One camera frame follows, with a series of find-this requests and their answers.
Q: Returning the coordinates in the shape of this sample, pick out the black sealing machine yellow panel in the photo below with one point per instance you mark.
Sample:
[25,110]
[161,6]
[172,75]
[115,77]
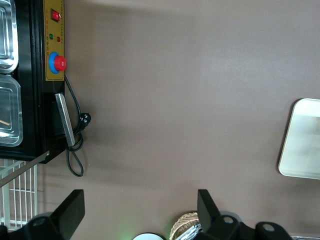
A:
[37,112]

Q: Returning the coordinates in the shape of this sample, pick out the steel tray in machine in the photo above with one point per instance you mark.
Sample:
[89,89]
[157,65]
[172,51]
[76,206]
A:
[7,37]
[10,100]

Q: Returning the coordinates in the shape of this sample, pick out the aluminium foil container stack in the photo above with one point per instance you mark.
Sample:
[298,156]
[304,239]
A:
[193,231]

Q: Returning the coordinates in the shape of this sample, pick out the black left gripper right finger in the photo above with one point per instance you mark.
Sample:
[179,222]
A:
[215,225]

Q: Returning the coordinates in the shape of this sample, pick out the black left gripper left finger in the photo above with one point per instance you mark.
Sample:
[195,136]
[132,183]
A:
[65,220]

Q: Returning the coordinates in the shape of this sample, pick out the light tan wicker basket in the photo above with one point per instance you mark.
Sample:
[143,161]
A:
[182,222]

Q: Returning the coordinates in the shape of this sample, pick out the beige plastic tray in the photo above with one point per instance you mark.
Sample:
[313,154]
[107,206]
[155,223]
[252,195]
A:
[305,140]

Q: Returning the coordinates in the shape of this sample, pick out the small wooden stick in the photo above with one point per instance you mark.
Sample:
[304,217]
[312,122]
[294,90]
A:
[4,122]

